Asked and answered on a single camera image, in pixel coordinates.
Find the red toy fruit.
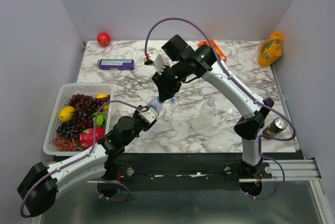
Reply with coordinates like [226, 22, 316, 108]
[79, 127, 105, 150]

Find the aluminium rail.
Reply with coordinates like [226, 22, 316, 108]
[239, 159, 322, 183]

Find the orange razor box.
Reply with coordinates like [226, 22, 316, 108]
[197, 39, 227, 62]

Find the white plastic basket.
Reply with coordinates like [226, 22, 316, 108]
[43, 83, 113, 156]

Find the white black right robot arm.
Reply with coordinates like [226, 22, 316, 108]
[152, 35, 274, 178]

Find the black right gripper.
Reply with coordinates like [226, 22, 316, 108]
[150, 61, 187, 103]

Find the black gold can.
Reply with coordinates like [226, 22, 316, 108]
[262, 117, 287, 138]

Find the clear bottle blue label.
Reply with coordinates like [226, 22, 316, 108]
[147, 97, 164, 114]

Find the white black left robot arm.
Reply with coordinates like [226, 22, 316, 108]
[17, 108, 159, 218]

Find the purple white box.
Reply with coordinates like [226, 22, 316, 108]
[97, 59, 135, 71]

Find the dark grape bunch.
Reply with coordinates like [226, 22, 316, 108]
[57, 121, 75, 139]

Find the green toy fruit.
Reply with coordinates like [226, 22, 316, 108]
[91, 112, 107, 128]

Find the red apple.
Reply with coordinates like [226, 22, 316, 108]
[97, 32, 111, 47]

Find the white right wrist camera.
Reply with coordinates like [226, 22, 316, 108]
[153, 53, 167, 75]

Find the yellow lemon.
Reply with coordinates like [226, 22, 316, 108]
[96, 94, 110, 111]
[59, 106, 75, 122]

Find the yellow snack bag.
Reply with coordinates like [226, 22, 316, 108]
[258, 31, 284, 67]

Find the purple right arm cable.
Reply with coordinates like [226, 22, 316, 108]
[144, 17, 297, 200]

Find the red grape bunch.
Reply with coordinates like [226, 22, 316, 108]
[69, 94, 106, 132]

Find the black mounting rail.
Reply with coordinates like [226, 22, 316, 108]
[101, 153, 272, 192]

